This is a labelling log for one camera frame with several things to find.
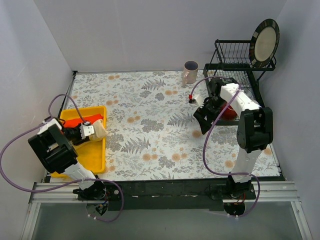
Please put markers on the pink ceramic mug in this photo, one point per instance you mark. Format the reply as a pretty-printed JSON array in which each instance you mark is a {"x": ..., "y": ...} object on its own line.
[{"x": 190, "y": 72}]

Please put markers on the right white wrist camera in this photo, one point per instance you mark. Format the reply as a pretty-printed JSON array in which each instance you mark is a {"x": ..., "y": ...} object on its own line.
[{"x": 196, "y": 99}]

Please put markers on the yellow plastic tray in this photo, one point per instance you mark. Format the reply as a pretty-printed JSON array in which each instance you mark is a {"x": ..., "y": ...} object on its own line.
[{"x": 91, "y": 154}]

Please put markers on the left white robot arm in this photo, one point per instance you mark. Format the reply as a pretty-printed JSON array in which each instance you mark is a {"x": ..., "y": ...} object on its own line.
[{"x": 55, "y": 147}]

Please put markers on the black wire dish rack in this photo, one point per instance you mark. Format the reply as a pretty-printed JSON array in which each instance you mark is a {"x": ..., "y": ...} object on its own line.
[{"x": 231, "y": 60}]

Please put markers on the aluminium frame rail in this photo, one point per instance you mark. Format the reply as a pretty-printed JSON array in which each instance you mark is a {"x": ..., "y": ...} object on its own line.
[{"x": 268, "y": 190}]

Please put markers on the black rimmed beige plate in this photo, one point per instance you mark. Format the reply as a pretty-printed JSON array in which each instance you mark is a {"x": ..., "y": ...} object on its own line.
[{"x": 264, "y": 43}]

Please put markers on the floral table mat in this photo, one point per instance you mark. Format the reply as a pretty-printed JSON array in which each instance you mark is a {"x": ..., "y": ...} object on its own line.
[{"x": 152, "y": 133}]

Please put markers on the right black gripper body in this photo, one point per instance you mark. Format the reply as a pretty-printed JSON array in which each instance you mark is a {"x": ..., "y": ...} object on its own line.
[{"x": 206, "y": 112}]

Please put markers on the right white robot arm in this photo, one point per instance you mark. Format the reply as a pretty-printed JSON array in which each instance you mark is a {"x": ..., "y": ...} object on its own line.
[{"x": 254, "y": 130}]

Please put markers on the beige t shirt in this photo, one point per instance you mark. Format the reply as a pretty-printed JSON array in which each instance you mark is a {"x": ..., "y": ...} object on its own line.
[{"x": 100, "y": 131}]

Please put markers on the red bowl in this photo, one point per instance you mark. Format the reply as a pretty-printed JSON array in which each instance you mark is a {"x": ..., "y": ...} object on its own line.
[{"x": 229, "y": 114}]

